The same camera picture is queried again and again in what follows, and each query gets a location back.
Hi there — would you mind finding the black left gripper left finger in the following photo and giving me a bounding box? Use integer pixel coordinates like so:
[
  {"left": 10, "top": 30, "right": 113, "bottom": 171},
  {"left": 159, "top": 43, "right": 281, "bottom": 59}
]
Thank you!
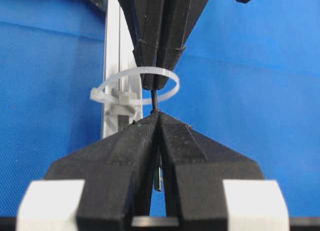
[{"left": 45, "top": 112, "right": 159, "bottom": 231}]

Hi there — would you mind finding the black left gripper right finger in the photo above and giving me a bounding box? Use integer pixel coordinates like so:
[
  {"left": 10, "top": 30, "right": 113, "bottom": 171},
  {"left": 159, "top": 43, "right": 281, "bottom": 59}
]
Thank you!
[{"left": 158, "top": 112, "right": 265, "bottom": 231}]

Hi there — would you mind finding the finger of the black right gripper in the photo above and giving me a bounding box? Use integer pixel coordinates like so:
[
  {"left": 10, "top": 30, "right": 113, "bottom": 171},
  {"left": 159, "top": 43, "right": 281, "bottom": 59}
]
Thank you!
[{"left": 114, "top": 0, "right": 167, "bottom": 89}]

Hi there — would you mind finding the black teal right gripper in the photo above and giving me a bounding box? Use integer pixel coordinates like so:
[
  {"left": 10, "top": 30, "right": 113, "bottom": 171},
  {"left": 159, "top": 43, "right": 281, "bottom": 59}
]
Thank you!
[{"left": 156, "top": 0, "right": 251, "bottom": 71}]

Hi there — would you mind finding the black wire with plug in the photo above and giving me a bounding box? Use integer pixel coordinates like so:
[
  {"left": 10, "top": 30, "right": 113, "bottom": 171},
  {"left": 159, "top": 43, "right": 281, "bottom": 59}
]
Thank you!
[{"left": 149, "top": 89, "right": 165, "bottom": 192}]

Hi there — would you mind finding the white zip tie loop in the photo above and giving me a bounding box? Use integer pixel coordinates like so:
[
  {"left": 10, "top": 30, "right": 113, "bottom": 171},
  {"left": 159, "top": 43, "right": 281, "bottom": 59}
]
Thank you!
[{"left": 90, "top": 66, "right": 180, "bottom": 106}]

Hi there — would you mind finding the silver aluminium extrusion frame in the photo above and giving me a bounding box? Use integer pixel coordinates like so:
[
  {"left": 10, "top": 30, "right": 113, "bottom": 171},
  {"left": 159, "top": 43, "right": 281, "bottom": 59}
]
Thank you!
[{"left": 90, "top": 0, "right": 143, "bottom": 138}]

